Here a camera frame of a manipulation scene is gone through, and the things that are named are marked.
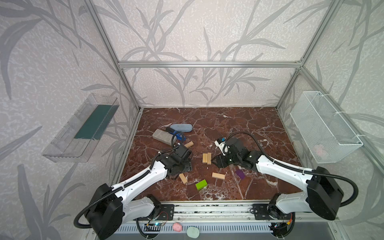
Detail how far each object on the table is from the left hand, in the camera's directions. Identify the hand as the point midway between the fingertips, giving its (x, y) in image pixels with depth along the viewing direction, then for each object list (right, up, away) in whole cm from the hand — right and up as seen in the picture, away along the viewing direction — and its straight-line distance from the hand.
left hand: (189, 163), depth 83 cm
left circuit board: (-16, -28, -11) cm, 34 cm away
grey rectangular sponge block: (-18, +13, +16) cm, 28 cm away
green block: (+7, -11, -1) cm, 13 cm away
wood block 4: (-4, -9, +2) cm, 10 cm away
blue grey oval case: (-7, +19, +22) cm, 30 cm away
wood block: (-1, +8, +16) cm, 18 cm away
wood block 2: (+9, +1, +9) cm, 13 cm away
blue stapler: (-8, +14, +17) cm, 23 cm away
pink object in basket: (+66, +10, -9) cm, 67 cm away
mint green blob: (+3, -26, -16) cm, 31 cm away
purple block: (+30, -7, +2) cm, 30 cm away
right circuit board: (+46, -30, -10) cm, 55 cm away
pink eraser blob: (-4, -25, -15) cm, 29 cm away
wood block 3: (+12, +1, +9) cm, 15 cm away
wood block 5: (+17, -8, +2) cm, 18 cm away
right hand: (+14, +5, 0) cm, 15 cm away
